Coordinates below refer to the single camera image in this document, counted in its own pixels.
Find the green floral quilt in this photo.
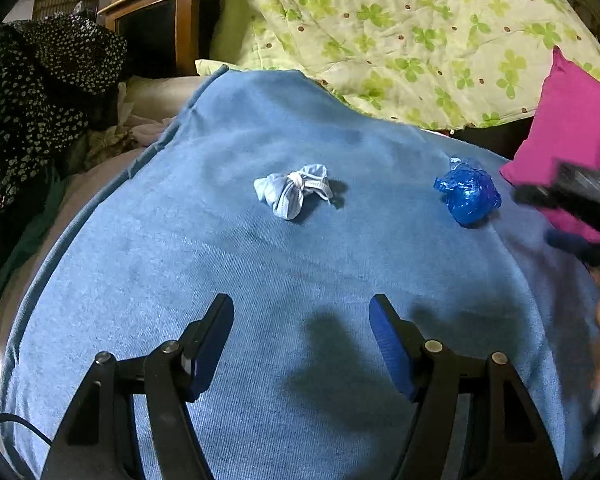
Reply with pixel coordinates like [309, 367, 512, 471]
[219, 0, 600, 131]

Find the dark green cloth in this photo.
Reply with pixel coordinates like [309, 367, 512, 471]
[0, 167, 67, 341]

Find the light blue blanket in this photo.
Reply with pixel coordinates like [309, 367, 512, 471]
[0, 65, 600, 480]

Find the blue plastic bag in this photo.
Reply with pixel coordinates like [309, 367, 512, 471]
[433, 156, 503, 227]

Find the light blue face mask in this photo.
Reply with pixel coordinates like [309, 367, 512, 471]
[253, 163, 334, 221]

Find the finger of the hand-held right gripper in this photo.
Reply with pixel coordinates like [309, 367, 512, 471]
[545, 230, 597, 262]

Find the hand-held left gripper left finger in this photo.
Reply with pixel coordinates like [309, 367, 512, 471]
[40, 293, 235, 480]

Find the pink pillow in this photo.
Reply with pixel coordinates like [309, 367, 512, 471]
[500, 46, 600, 244]

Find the black white-dotted cloth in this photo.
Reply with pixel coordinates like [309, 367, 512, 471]
[0, 13, 129, 242]

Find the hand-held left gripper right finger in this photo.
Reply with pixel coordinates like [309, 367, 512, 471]
[368, 293, 564, 480]

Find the black cable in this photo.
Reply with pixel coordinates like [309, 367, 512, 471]
[0, 412, 54, 449]

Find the wooden cabinet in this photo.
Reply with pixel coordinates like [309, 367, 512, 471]
[97, 0, 222, 79]

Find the pale yellow pillow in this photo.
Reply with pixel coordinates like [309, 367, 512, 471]
[194, 58, 232, 77]

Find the white cloth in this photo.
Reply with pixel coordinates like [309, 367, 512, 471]
[116, 76, 202, 142]

